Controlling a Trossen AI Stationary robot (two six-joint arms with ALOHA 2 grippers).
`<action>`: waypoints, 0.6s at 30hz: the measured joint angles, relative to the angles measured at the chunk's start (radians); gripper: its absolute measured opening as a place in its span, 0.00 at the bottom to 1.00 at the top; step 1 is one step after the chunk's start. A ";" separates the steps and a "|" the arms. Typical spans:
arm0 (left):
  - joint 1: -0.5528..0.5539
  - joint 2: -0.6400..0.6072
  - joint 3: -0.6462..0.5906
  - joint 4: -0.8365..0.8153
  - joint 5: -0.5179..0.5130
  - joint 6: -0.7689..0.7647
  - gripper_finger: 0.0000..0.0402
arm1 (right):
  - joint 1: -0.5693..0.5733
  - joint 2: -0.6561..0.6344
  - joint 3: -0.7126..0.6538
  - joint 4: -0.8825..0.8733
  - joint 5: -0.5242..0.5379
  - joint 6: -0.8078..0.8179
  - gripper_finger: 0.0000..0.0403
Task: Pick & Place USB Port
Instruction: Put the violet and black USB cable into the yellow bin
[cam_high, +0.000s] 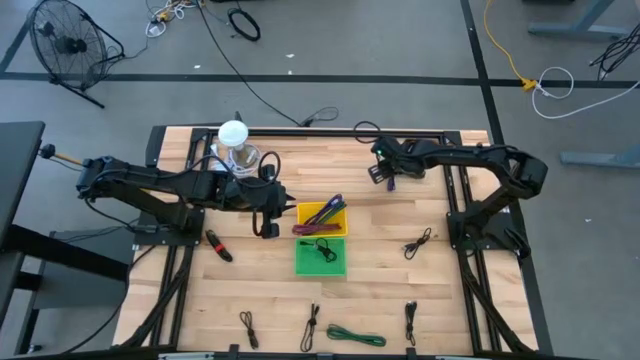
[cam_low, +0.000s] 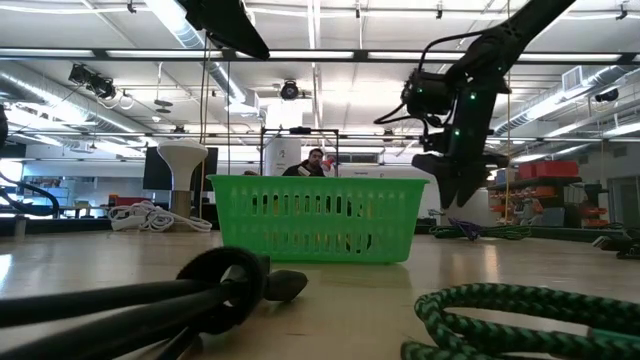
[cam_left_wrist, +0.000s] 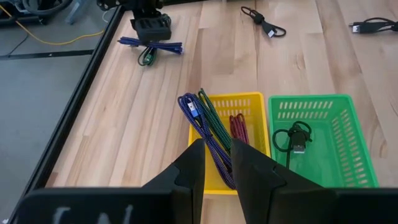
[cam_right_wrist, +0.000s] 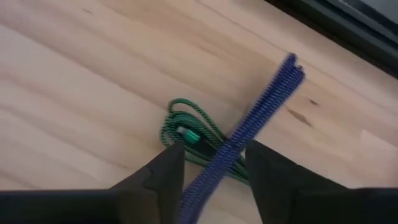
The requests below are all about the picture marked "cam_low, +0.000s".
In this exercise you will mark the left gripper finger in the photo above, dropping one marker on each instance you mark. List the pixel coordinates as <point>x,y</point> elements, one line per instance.
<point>237,20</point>
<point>210,22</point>

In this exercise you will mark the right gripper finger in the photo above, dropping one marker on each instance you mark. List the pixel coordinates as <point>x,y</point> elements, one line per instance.
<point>447,187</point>
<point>472,185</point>

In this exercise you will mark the green plastic basket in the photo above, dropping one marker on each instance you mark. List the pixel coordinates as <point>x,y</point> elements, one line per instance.
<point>320,220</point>

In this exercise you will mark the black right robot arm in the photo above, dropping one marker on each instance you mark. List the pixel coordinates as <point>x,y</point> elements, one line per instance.
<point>500,40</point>

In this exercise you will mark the storage shelf with red bins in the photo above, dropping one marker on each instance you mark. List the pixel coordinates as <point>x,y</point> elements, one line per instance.
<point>550,170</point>

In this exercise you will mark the red and white object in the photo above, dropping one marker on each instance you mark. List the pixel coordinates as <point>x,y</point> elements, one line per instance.
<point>329,165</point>

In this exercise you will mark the white dome table lamp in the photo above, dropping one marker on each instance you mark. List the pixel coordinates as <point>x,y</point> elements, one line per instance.
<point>182,155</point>

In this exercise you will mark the person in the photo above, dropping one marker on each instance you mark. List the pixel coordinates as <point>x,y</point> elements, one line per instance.
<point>314,159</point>

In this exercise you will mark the black monitor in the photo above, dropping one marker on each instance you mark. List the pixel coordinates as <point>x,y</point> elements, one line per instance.
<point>152,172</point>

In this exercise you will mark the red box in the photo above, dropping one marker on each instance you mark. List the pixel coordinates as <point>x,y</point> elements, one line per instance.
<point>130,200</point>

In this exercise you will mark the black ceiling camera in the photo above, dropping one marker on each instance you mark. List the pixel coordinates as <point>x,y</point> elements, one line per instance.
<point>100,85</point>
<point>289,91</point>

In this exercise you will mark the black overhead frame beam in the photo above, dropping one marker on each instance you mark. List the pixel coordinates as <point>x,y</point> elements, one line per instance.
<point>360,55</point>

